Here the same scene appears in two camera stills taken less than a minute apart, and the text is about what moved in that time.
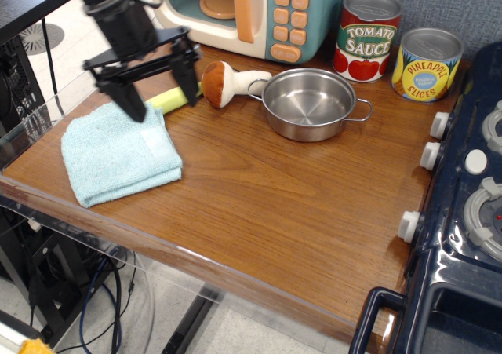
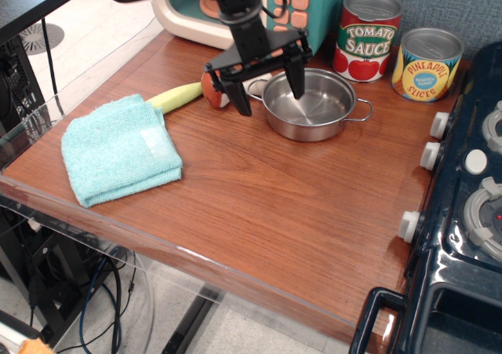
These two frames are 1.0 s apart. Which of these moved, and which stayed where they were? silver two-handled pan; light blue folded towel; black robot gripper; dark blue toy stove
Moved: black robot gripper
Stayed: light blue folded towel; dark blue toy stove; silver two-handled pan
